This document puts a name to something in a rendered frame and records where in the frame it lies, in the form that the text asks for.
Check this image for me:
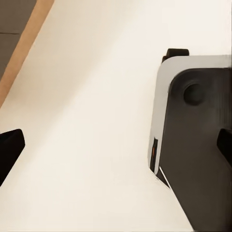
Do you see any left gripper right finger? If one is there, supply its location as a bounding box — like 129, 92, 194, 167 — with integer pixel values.
217, 128, 232, 166

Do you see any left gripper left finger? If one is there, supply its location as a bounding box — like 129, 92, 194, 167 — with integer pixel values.
0, 129, 25, 186

